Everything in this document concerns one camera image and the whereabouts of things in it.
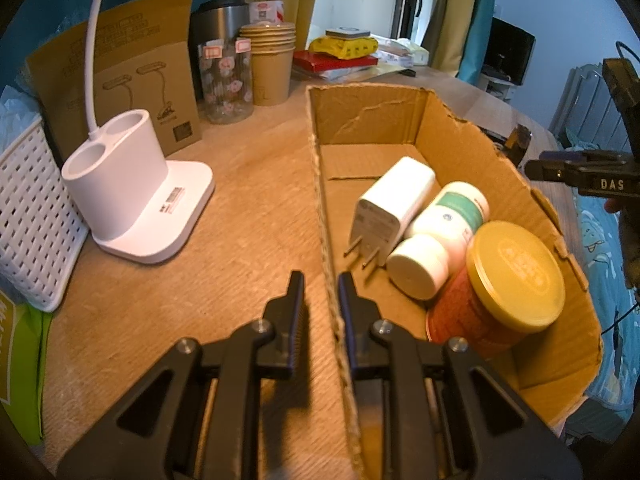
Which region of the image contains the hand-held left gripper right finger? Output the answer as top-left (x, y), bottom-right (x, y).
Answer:
top-left (337, 272), bottom-right (583, 480)

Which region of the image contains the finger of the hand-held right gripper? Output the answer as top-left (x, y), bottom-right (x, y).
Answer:
top-left (541, 150), bottom-right (588, 165)
top-left (525, 159), bottom-right (586, 184)

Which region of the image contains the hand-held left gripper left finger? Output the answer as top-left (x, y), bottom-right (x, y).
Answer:
top-left (56, 270), bottom-right (307, 480)

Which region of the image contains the white charger plug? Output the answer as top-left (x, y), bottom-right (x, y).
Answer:
top-left (345, 156), bottom-right (437, 268)

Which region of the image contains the white pill bottle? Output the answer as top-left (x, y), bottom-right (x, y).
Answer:
top-left (386, 181), bottom-right (490, 302)

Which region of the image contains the red can with yellow lid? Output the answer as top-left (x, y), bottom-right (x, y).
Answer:
top-left (426, 220), bottom-right (566, 358)

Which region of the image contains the long cardboard box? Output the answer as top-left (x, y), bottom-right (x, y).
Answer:
top-left (305, 84), bottom-right (603, 480)

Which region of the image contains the person's right hand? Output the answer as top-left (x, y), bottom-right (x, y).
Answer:
top-left (604, 198), bottom-right (640, 288)

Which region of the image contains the grey bed headboard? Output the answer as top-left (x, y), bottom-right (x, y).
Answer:
top-left (547, 62), bottom-right (631, 148)

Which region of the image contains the blue patterned bedding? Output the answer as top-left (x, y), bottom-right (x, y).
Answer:
top-left (562, 130), bottom-right (640, 441)

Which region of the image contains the white television stand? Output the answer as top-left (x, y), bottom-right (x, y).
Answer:
top-left (477, 72), bottom-right (516, 103)

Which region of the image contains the black television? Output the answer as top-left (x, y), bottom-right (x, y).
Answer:
top-left (482, 17), bottom-right (537, 86)

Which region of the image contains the teal curtain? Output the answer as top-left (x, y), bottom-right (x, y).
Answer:
top-left (0, 0), bottom-right (241, 61)
top-left (457, 0), bottom-right (498, 86)

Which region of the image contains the yellow curtain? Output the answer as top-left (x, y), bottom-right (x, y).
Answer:
top-left (422, 0), bottom-right (483, 68)
top-left (234, 0), bottom-right (323, 43)

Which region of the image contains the white flat box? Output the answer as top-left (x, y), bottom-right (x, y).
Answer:
top-left (372, 45), bottom-right (416, 68)

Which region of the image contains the white desk lamp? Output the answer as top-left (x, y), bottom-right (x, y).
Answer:
top-left (61, 0), bottom-right (216, 264)

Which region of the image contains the yellow packet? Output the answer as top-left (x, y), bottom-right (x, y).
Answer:
top-left (308, 36), bottom-right (378, 59)

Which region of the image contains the patterned glass jar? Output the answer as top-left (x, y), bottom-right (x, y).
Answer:
top-left (197, 37), bottom-right (255, 125)

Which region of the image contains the stack of brown paper cups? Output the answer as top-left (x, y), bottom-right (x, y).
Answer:
top-left (239, 22), bottom-right (297, 107)

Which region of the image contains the white flat device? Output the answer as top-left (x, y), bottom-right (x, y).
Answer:
top-left (325, 26), bottom-right (372, 40)

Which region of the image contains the white woven plastic basket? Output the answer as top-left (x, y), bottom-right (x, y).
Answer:
top-left (0, 115), bottom-right (90, 311)

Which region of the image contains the green clear plastic bag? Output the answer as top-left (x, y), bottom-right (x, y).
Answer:
top-left (0, 287), bottom-right (53, 446)

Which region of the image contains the brown lamp carton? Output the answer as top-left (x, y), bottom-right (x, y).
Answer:
top-left (25, 0), bottom-right (203, 161)

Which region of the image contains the steel thermos mug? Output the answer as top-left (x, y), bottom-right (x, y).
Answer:
top-left (190, 0), bottom-right (251, 101)

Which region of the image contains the crumpled white plastic bag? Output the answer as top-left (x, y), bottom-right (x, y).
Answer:
top-left (0, 82), bottom-right (43, 136)

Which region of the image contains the dark sliding door frame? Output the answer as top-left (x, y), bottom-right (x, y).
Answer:
top-left (390, 0), bottom-right (453, 43)

